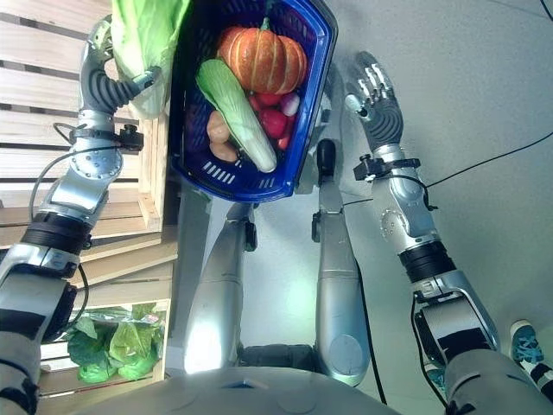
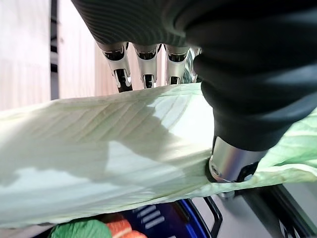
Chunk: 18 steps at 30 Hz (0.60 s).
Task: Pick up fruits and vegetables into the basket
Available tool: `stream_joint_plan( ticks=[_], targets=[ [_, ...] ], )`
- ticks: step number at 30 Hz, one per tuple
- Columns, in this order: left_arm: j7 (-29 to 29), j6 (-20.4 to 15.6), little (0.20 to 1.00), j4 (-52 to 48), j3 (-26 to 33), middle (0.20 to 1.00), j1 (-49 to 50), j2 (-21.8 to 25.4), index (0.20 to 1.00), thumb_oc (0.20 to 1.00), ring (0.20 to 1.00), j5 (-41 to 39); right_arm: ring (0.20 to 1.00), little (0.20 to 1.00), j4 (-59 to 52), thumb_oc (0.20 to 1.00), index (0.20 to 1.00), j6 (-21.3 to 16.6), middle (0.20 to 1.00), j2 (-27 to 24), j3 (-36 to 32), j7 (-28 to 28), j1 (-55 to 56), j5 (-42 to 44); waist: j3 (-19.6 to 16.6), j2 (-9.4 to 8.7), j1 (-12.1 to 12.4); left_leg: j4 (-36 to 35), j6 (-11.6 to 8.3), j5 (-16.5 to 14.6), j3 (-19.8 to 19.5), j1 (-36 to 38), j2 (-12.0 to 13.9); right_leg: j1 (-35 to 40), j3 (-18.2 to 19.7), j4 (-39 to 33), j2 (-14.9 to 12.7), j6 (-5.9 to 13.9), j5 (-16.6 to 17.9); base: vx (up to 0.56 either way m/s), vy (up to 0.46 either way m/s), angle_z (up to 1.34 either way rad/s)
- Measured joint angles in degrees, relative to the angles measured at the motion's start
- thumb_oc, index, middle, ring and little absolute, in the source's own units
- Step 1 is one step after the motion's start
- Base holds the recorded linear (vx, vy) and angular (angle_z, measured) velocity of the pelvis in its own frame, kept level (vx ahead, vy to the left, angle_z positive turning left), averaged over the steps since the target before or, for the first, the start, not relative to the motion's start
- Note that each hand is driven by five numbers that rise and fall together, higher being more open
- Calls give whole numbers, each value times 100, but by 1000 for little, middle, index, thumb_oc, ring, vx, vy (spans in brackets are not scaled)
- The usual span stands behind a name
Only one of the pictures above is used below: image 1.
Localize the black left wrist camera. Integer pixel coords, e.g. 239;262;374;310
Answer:
117;124;145;153

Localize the slanted wooden plank crate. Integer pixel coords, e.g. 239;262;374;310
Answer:
0;223;179;300

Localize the silver left robot leg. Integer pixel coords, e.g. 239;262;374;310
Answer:
184;201;260;374

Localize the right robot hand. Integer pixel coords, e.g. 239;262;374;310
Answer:
344;50;406;153

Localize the low wooden crate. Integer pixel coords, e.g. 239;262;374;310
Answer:
37;297;173;397

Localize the long black floor cable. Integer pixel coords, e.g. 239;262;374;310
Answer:
425;131;553;189

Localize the dark green lettuce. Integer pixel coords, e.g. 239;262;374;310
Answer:
64;309;116;384

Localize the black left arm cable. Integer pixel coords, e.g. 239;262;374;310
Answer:
29;122;113;226

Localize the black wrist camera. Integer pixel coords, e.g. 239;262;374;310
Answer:
353;154;386;182
117;124;145;153

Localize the tall wooden slatted crate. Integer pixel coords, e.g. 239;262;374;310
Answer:
0;0;170;233

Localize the green leafy cabbage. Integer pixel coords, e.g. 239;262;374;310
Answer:
110;0;192;121

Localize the thin black floor cable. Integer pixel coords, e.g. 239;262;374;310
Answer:
356;267;389;405

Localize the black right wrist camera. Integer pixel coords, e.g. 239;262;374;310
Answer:
353;154;386;182

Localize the pink white onion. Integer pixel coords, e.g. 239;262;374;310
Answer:
280;91;302;118

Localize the light green wrapped lettuce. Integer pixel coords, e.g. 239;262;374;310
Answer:
107;303;165;381

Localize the grey robot torso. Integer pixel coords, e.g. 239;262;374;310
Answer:
64;343;454;415

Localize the orange striped pumpkin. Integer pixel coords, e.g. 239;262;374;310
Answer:
217;16;308;96

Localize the blue plastic shopping basket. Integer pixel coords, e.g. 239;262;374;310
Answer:
166;0;339;204

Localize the red tomato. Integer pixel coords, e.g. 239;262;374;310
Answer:
248;91;284;109

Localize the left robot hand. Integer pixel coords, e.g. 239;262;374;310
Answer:
79;16;162;122

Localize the pale green napa cabbage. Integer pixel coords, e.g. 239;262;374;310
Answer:
194;59;278;174

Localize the tan butternut squash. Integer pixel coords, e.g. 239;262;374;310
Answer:
206;111;241;163

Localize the person's teal shoe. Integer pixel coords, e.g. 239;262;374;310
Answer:
509;319;545;369
424;362;448;399

